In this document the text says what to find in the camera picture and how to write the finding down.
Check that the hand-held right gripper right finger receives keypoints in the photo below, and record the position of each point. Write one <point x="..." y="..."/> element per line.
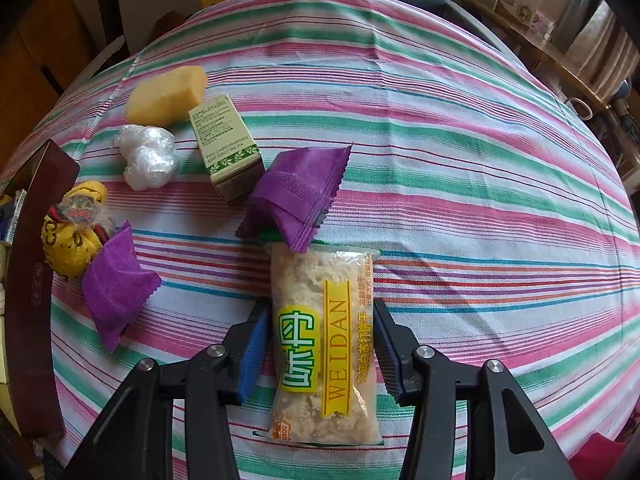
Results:
<point x="392" y="365"/>

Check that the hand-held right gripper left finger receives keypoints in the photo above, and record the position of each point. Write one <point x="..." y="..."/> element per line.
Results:
<point x="255" y="355"/>

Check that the clear cracker snack packet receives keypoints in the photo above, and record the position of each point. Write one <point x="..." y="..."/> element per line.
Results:
<point x="325" y="310"/>

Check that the purple foil packet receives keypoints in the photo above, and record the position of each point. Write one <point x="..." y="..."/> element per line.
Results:
<point x="117" y="285"/>
<point x="295" y="195"/>

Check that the green and white small box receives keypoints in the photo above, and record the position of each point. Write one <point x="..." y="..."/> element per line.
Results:
<point x="225" y="145"/>

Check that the clear plastic wrap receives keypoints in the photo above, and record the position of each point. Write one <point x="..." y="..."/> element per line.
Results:
<point x="147" y="157"/>

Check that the gold metal tin box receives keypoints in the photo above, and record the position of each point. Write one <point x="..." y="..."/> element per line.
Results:
<point x="35" y="285"/>

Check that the white and blue small packet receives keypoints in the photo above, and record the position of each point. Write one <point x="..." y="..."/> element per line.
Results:
<point x="12" y="220"/>

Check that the yellow cloth pouch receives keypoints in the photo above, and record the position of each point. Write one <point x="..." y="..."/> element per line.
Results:
<point x="70" y="240"/>

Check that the red cloth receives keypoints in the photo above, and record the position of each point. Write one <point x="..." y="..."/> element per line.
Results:
<point x="595" y="460"/>

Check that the yellow sponge block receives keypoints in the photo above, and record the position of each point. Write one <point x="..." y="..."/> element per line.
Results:
<point x="165" y="95"/>

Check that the white mug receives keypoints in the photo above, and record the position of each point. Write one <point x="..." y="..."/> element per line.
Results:
<point x="579" y="108"/>

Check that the dark red bag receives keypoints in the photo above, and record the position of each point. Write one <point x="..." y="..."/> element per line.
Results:
<point x="170" y="25"/>

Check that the wooden side desk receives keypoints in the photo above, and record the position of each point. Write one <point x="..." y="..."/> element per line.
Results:
<point x="550" y="55"/>

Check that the wooden wardrobe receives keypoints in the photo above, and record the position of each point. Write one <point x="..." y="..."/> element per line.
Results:
<point x="30" y="60"/>

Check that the small pale pink packet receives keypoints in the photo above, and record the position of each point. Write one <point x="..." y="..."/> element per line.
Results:
<point x="542" y="22"/>

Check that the beige side curtain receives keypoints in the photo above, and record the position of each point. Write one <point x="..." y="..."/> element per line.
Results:
<point x="595" y="45"/>

